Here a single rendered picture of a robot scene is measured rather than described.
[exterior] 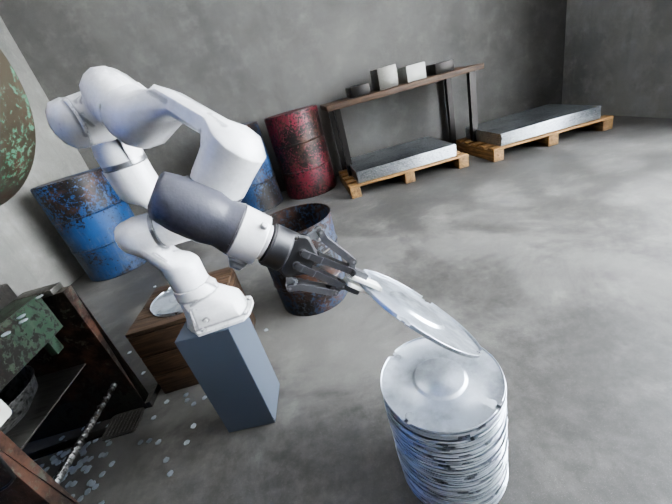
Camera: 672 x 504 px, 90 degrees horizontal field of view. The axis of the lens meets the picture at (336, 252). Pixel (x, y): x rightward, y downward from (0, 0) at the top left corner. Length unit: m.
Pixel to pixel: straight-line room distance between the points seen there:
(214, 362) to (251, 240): 0.73
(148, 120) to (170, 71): 3.68
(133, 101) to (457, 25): 4.23
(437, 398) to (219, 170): 0.67
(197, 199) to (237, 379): 0.83
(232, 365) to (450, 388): 0.69
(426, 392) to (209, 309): 0.67
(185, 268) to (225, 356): 0.32
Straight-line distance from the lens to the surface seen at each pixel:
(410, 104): 4.47
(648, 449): 1.30
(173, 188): 0.53
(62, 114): 0.89
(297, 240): 0.57
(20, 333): 1.47
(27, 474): 1.36
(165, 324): 1.55
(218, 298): 1.11
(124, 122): 0.74
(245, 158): 0.56
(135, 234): 1.06
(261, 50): 4.25
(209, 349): 1.17
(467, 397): 0.87
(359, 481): 1.19
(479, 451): 0.90
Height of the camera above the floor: 1.03
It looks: 26 degrees down
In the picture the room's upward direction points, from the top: 16 degrees counter-clockwise
